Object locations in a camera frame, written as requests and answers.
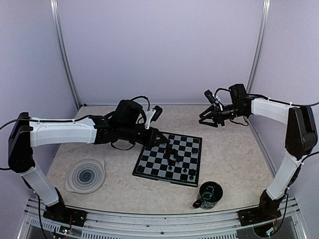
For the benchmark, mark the aluminium front rail frame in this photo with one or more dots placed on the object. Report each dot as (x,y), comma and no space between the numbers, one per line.
(111,225)

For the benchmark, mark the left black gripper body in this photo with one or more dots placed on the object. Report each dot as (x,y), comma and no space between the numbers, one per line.
(128,134)

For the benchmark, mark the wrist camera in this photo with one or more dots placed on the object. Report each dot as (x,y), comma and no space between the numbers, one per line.
(212,99)
(152,115)

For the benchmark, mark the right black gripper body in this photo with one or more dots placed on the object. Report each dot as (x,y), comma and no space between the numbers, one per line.
(219,118)

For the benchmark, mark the dark green mug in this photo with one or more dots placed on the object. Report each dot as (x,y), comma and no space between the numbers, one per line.
(210,193)

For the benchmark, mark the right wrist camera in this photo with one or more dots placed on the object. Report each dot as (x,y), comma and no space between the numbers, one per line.
(212,99)

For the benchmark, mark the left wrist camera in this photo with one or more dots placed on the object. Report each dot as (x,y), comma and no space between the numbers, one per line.
(152,115)

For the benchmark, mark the black grey chess board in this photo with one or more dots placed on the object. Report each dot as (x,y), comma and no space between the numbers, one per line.
(176,162)

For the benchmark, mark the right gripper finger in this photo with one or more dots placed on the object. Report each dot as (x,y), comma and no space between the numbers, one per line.
(209,121)
(207,111)

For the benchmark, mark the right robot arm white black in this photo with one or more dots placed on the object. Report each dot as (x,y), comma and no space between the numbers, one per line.
(301,138)

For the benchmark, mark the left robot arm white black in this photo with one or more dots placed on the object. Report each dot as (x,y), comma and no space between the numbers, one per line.
(28,133)

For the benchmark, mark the clear collapsible silicone bowl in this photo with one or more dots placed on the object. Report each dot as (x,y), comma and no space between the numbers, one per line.
(85,176)

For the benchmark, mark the right aluminium corner post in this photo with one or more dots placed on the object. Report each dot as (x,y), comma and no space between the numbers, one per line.
(259,46)

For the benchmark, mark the left aluminium corner post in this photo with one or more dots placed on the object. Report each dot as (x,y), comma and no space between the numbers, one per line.
(62,48)

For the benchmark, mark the black chess piece pile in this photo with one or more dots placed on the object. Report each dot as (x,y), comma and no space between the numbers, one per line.
(169,151)

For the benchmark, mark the aluminium corner post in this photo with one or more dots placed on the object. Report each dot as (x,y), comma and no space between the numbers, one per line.
(259,46)
(62,48)

